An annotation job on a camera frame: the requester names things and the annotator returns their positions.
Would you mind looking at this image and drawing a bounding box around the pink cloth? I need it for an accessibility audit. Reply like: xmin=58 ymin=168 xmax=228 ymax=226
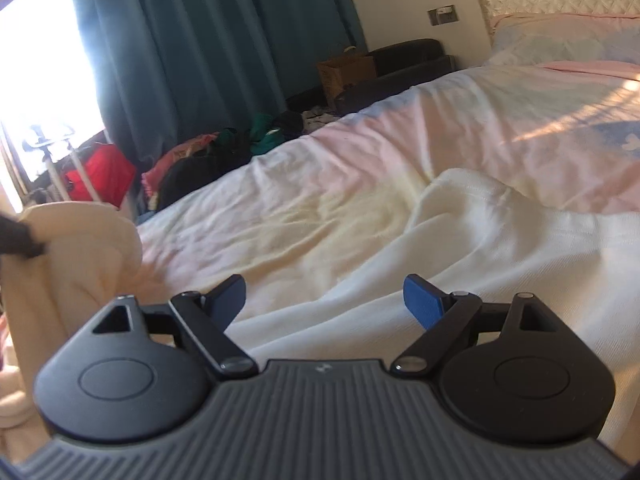
xmin=142 ymin=132 xmax=221 ymax=196

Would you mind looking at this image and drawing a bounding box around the green cloth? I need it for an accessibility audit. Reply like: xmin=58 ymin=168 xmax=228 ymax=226
xmin=250 ymin=112 xmax=283 ymax=156

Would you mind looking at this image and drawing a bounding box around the bed with pastel sheet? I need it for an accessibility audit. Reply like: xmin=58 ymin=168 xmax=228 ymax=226
xmin=0 ymin=57 xmax=640 ymax=461

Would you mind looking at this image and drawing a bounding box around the white patterned cloth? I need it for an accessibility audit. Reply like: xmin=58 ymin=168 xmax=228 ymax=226
xmin=300 ymin=105 xmax=346 ymax=133

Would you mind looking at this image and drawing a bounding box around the dark sofa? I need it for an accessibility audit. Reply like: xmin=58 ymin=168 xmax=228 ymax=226
xmin=287 ymin=38 xmax=457 ymax=116

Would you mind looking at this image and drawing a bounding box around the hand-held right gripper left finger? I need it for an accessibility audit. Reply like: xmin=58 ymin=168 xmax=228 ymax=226
xmin=75 ymin=274 xmax=260 ymax=380

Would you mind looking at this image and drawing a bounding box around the black cloth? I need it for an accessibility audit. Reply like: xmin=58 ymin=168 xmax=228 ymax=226
xmin=157 ymin=152 xmax=251 ymax=211

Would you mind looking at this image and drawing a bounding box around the metal wall socket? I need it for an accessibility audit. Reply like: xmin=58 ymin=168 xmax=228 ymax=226
xmin=427 ymin=4 xmax=460 ymax=26

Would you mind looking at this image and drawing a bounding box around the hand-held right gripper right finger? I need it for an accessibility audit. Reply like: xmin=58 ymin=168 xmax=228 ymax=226
xmin=391 ymin=273 xmax=571 ymax=378

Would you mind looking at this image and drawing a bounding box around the wide blue curtain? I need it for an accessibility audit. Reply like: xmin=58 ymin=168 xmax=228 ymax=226
xmin=62 ymin=0 xmax=368 ymax=181

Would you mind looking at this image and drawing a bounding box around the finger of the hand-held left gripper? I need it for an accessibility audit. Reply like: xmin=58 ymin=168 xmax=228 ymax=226
xmin=0 ymin=215 xmax=48 ymax=259

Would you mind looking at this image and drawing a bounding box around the dark framed window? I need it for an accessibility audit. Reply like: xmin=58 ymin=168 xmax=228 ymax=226
xmin=0 ymin=0 xmax=108 ymax=201

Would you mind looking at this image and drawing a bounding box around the red cloth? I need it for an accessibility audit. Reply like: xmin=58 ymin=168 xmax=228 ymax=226
xmin=65 ymin=142 xmax=138 ymax=208

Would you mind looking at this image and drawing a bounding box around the pastel pillow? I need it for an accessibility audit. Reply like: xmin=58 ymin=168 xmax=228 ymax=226
xmin=487 ymin=12 xmax=640 ymax=68

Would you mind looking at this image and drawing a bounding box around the garment steamer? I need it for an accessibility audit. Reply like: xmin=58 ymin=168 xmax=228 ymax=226
xmin=22 ymin=125 xmax=101 ymax=206

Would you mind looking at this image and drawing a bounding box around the brown cardboard box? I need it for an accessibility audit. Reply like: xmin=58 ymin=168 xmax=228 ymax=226
xmin=316 ymin=45 xmax=378 ymax=111

